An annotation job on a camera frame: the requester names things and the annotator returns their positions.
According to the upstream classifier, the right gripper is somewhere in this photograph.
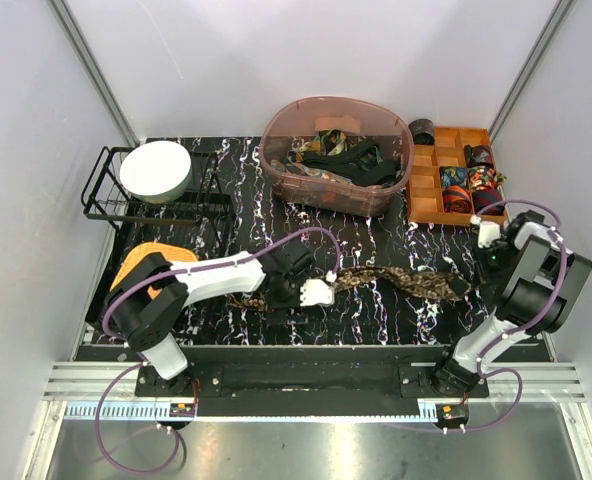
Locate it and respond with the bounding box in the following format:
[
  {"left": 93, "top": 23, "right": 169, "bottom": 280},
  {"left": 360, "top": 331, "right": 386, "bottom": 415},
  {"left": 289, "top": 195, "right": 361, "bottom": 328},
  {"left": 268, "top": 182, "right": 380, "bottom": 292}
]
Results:
[{"left": 470, "top": 242, "right": 519, "bottom": 290}]

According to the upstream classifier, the brown floral patterned tie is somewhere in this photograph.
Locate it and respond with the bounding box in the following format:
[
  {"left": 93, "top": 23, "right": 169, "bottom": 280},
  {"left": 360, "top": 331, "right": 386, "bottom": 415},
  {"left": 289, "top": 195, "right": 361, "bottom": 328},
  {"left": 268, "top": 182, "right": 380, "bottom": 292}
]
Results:
[{"left": 225, "top": 266, "right": 466, "bottom": 312}]

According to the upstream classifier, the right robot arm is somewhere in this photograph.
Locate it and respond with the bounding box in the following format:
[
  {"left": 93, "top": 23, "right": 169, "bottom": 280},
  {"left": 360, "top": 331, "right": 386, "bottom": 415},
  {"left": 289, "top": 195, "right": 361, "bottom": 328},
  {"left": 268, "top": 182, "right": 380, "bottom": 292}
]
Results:
[{"left": 429, "top": 210, "right": 592, "bottom": 397}]

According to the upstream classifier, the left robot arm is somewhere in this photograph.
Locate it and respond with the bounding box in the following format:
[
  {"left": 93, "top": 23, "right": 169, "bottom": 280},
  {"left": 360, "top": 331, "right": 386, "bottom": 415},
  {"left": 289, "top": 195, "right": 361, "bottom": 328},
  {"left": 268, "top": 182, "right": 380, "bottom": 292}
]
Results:
[{"left": 102, "top": 247, "right": 333, "bottom": 396}]

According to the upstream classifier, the orange striped rolled tie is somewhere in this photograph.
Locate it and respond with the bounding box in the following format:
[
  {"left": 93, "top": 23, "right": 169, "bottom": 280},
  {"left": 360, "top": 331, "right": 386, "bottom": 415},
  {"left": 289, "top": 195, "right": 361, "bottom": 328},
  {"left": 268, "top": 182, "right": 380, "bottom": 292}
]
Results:
[{"left": 442, "top": 185, "right": 473, "bottom": 214}]

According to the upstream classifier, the orange wooden divided tray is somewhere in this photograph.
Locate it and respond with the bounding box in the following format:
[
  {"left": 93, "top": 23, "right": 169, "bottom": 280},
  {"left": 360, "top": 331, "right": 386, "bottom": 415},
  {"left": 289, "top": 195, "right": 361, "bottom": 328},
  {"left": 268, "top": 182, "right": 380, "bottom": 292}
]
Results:
[{"left": 407, "top": 127, "right": 503, "bottom": 226}]

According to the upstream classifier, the maroon striped rolled tie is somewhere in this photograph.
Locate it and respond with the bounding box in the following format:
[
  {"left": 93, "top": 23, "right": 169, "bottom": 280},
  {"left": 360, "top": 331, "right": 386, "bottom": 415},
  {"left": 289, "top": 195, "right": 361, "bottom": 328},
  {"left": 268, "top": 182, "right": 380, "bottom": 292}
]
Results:
[{"left": 472, "top": 188, "right": 505, "bottom": 216}]

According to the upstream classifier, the blue patterned rolled tie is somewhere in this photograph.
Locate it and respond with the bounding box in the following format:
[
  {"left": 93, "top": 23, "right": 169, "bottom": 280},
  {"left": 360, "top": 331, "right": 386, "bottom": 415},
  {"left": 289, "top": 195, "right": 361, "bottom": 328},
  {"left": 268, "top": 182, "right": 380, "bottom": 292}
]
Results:
[{"left": 439, "top": 166, "right": 468, "bottom": 190}]

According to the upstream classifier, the red floral rolled tie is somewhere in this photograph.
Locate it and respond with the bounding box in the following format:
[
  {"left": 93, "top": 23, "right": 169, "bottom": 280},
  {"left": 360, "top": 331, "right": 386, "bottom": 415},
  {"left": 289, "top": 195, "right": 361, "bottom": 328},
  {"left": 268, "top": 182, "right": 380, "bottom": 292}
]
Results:
[{"left": 468, "top": 165, "right": 506, "bottom": 191}]

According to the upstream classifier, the orange woven bamboo tray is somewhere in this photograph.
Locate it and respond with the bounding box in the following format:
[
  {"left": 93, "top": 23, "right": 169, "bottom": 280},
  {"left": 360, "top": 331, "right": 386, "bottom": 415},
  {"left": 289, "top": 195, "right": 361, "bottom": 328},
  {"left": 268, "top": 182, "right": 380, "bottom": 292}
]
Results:
[{"left": 106, "top": 242, "right": 199, "bottom": 304}]

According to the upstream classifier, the dark maroon rolled tie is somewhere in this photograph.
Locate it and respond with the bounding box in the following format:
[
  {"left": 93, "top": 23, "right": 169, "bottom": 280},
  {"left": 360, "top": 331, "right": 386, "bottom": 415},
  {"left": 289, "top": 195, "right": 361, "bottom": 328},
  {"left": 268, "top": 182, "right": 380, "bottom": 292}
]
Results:
[{"left": 463, "top": 144, "right": 494, "bottom": 168}]

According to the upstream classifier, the brown translucent plastic tub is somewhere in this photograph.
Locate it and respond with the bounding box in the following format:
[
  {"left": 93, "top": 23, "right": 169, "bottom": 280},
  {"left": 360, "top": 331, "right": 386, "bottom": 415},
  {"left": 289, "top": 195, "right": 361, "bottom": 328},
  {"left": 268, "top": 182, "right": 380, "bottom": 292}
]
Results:
[{"left": 259, "top": 96, "right": 415, "bottom": 217}]

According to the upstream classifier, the black tie in tub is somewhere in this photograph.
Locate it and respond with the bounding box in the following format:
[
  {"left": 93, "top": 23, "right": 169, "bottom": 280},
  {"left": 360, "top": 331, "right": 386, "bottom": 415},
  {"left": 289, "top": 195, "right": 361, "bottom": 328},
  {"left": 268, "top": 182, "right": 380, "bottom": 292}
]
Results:
[{"left": 302, "top": 140, "right": 401, "bottom": 187}]

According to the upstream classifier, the colourful patterned tie in tub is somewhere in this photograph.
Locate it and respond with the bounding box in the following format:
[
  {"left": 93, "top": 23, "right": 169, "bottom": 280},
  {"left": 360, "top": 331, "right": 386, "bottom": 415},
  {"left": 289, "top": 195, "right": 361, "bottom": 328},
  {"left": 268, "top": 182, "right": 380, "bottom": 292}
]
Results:
[{"left": 270, "top": 129, "right": 367, "bottom": 185}]

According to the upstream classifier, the dark grey rolled tie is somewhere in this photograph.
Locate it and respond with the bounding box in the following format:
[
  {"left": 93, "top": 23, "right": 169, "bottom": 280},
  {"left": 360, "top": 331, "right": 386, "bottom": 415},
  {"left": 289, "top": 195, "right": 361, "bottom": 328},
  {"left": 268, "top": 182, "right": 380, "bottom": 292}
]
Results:
[{"left": 409, "top": 118, "right": 435, "bottom": 146}]

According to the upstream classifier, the white round container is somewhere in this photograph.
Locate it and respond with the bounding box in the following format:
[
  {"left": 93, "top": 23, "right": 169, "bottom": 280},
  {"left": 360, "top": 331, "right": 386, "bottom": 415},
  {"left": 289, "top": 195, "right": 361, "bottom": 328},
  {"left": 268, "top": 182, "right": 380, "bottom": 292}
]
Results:
[{"left": 119, "top": 140, "right": 192, "bottom": 204}]

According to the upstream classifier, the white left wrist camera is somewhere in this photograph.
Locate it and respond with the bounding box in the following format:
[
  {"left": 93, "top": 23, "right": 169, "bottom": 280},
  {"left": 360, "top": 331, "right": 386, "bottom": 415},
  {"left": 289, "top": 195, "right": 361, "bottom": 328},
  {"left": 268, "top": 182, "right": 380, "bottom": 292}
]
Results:
[{"left": 299, "top": 279, "right": 334, "bottom": 307}]

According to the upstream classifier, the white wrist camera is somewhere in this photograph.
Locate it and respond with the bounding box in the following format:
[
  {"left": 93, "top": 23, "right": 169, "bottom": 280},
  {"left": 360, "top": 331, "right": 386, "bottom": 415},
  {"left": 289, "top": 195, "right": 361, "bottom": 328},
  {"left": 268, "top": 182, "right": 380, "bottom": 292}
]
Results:
[
  {"left": 470, "top": 215, "right": 501, "bottom": 248},
  {"left": 299, "top": 279, "right": 334, "bottom": 307}
]

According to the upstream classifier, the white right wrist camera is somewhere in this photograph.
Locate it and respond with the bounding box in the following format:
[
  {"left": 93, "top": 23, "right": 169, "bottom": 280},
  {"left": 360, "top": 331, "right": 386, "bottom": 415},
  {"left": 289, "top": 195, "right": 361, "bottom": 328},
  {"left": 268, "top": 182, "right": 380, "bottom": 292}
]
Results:
[{"left": 470, "top": 215, "right": 501, "bottom": 248}]

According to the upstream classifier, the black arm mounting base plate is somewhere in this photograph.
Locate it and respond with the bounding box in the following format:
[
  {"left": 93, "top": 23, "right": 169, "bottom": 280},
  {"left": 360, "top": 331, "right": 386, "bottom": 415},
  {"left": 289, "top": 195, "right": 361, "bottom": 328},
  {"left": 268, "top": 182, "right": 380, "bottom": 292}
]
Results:
[{"left": 135, "top": 346, "right": 489, "bottom": 399}]

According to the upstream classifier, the black wire dish rack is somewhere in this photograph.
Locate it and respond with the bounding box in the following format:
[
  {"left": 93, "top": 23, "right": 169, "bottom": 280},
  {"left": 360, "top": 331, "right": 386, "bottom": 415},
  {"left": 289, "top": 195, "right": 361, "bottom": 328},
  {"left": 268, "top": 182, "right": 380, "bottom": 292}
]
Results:
[{"left": 81, "top": 141, "right": 235, "bottom": 258}]

